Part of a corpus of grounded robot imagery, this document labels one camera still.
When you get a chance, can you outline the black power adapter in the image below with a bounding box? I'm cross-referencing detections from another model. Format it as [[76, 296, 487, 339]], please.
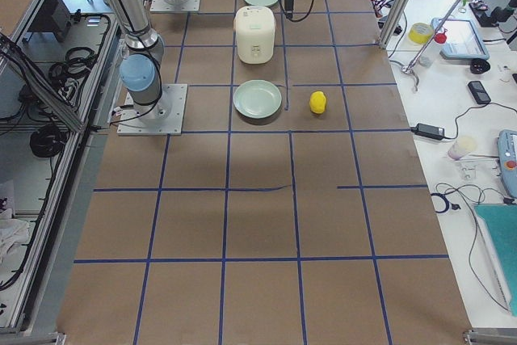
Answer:
[[410, 123, 445, 141]]

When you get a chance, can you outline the yellow tape roll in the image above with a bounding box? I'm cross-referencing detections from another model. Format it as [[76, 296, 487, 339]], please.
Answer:
[[408, 23, 434, 44]]

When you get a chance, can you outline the blue tablet teach pendant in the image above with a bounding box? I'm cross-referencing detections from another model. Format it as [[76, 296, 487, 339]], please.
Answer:
[[431, 19, 490, 60]]

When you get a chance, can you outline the plastic cup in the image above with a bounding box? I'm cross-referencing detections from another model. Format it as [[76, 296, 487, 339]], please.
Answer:
[[447, 136, 477, 161]]

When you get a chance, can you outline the yellow lemon toy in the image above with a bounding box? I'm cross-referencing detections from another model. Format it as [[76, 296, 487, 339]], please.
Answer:
[[309, 90, 327, 115]]

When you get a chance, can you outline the black phone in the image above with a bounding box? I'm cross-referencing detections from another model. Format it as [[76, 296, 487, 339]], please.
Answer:
[[468, 81, 491, 105]]

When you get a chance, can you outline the aluminium frame post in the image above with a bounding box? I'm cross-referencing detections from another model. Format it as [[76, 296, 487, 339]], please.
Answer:
[[377, 0, 430, 50]]

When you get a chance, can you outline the teal cutting mat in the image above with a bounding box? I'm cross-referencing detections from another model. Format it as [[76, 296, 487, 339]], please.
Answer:
[[475, 204, 516, 316]]

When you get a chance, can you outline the metal rod with hook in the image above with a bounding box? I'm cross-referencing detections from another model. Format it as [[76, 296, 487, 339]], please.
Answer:
[[400, 0, 474, 93]]

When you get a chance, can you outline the white cloth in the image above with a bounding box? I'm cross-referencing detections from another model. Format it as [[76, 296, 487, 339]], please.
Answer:
[[0, 181, 32, 265]]

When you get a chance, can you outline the near green plate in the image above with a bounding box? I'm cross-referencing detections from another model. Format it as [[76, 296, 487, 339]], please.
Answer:
[[233, 80, 282, 119]]

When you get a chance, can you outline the cream rice cooker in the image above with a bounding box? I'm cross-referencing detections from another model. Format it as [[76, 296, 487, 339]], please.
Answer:
[[233, 6, 276, 65]]

